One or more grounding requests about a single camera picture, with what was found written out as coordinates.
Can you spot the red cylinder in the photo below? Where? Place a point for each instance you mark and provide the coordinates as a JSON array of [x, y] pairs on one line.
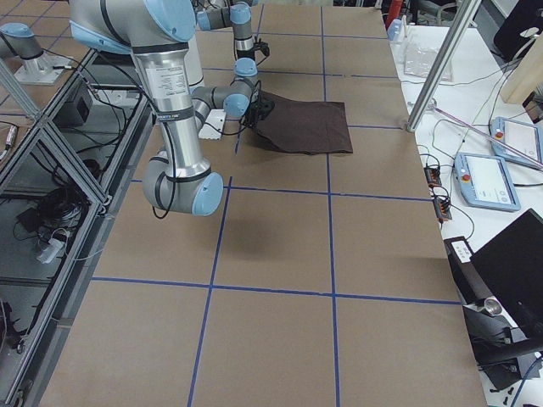
[[394, 11]]

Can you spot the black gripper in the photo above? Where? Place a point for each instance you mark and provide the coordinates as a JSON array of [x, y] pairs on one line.
[[245, 54], [253, 111]]

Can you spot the black monitor stand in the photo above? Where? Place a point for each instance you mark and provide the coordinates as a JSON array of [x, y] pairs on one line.
[[503, 353]]

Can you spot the right aluminium truss frame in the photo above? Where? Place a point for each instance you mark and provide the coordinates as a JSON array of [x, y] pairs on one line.
[[60, 192]]

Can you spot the silver metal cup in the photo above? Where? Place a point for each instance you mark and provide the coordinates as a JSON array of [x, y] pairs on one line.
[[491, 307]]

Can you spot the black computer monitor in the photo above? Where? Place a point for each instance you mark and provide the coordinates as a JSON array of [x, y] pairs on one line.
[[526, 14]]

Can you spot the dark brown t-shirt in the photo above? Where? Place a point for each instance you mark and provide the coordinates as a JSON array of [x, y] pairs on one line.
[[304, 127]]

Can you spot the near blue teach pendant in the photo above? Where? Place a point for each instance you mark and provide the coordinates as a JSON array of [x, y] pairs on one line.
[[485, 182]]

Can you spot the clear plastic tray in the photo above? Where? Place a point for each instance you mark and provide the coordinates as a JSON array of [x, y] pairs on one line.
[[418, 59]]

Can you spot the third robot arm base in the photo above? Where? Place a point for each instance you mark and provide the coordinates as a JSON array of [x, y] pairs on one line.
[[39, 67]]

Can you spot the blue teach pendant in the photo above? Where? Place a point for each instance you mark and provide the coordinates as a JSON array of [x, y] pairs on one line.
[[485, 182], [522, 136]]

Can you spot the wooden board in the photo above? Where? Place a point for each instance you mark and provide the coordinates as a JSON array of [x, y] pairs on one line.
[[528, 75]]

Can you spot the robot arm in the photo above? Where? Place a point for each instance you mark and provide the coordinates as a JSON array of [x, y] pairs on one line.
[[159, 37], [238, 17]]

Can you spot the black laptop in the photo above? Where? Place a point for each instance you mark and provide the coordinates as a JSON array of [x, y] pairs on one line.
[[508, 267]]

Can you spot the aluminium frame post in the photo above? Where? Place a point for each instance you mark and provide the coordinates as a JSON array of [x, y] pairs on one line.
[[461, 22]]

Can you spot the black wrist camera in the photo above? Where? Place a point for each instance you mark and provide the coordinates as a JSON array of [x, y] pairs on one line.
[[263, 47], [265, 107]]

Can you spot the orange black connector block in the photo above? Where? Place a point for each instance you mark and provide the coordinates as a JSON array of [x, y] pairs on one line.
[[432, 175]]

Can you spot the far blue teach pendant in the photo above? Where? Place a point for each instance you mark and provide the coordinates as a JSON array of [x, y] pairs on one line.
[[522, 136]]

